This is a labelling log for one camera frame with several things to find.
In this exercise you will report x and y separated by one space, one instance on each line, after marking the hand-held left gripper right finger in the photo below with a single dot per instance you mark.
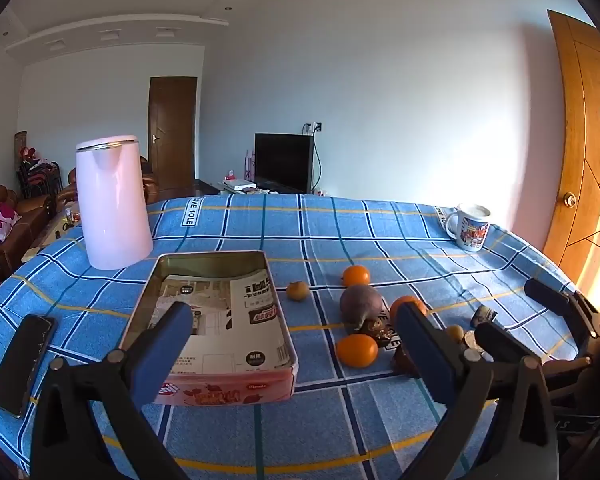
425 355

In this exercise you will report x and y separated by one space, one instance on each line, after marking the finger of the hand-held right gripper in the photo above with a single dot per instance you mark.
500 340
545 294

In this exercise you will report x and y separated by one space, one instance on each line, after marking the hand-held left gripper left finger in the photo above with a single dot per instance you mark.
165 350

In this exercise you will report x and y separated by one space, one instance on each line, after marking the round tan cake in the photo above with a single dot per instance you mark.
471 341

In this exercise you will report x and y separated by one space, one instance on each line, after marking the small olive-brown round fruit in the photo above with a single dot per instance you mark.
455 332

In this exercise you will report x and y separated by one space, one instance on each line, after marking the orange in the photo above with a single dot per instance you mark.
406 304
356 276
357 350

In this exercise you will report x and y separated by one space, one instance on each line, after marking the dark purple round fruit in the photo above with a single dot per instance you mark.
361 305

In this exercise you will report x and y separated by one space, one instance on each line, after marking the rectangular metal tin box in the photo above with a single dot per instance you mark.
280 320

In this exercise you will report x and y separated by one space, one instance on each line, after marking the dark snack packet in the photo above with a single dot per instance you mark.
482 316

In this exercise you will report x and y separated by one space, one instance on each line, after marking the white printed mug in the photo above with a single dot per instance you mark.
472 230

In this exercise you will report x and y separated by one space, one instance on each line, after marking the brass door knob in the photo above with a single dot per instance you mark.
570 200

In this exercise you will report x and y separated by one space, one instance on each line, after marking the small brown round fruit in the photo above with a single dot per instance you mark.
297 290

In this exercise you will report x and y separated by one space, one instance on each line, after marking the black smartphone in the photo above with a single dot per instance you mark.
22 365

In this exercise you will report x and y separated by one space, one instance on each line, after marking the pink electric kettle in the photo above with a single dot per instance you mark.
112 200

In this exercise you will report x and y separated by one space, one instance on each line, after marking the light wooden door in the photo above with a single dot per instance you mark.
580 135

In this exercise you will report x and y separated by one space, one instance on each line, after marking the wooden coffee table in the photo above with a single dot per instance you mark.
47 232

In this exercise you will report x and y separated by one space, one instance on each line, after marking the low television stand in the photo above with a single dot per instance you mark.
215 187

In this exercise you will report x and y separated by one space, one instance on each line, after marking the brown leather armchair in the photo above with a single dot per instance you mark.
149 180

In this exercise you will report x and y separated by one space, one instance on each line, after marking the blue plaid tablecloth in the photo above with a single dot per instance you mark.
305 230

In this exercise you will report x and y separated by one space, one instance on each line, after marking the white flat box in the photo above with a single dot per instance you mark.
244 186

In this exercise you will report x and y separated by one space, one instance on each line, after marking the brown leather sofa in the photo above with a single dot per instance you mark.
15 245

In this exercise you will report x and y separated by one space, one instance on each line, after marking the pink bottle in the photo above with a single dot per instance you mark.
250 165

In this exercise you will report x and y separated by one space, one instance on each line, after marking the stack of dark chairs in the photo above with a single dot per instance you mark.
40 177

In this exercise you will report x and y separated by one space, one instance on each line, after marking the dark brown interior door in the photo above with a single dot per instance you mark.
172 135

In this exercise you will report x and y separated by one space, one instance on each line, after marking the black television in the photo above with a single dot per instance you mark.
282 162

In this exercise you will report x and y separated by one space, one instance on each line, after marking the white wall outlet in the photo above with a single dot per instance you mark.
313 126

